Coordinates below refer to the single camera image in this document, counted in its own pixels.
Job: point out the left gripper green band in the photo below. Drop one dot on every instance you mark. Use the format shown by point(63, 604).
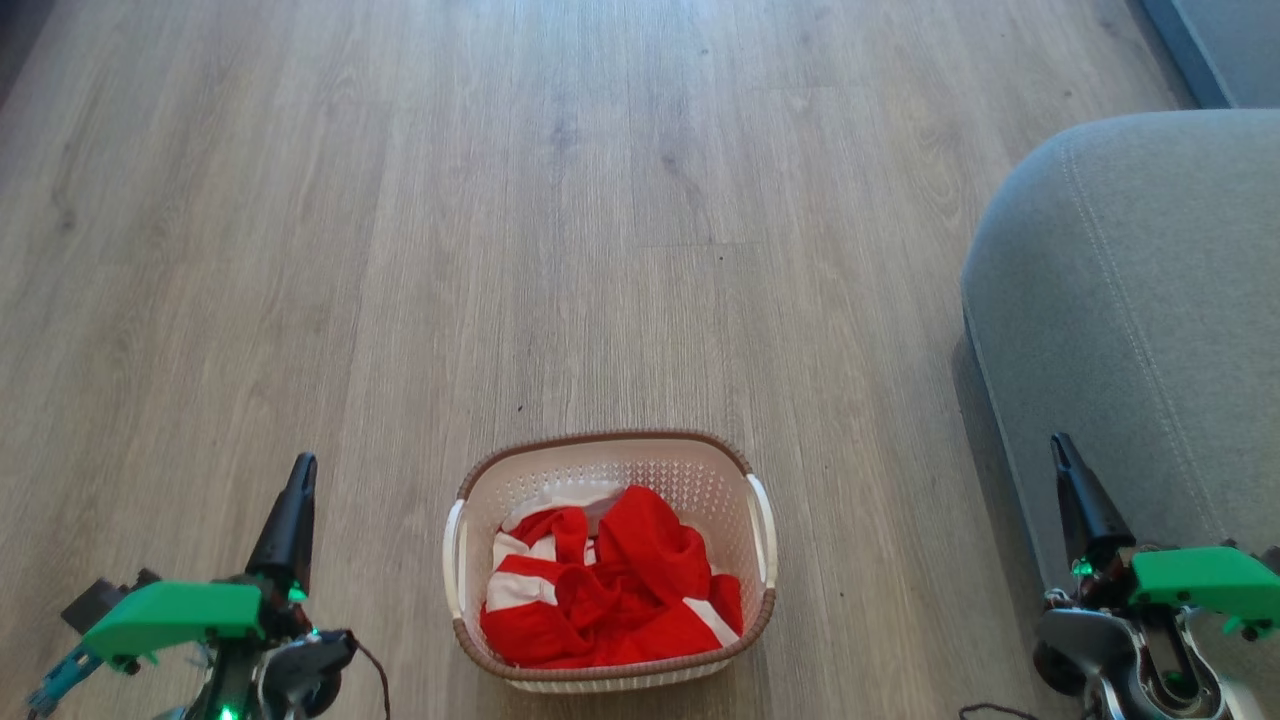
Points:
point(170, 612)

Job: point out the grey blue furniture piece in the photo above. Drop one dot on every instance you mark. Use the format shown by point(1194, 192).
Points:
point(1225, 45)

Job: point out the grey fabric sofa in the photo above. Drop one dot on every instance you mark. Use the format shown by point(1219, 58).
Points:
point(1130, 330)

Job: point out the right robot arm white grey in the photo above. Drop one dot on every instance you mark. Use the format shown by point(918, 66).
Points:
point(1120, 650)

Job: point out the red and white garment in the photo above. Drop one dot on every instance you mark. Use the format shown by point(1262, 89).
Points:
point(625, 590)

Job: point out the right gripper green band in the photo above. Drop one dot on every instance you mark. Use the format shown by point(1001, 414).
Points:
point(1205, 580)

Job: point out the cream plastic laundry basket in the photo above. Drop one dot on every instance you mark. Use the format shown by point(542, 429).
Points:
point(610, 470)

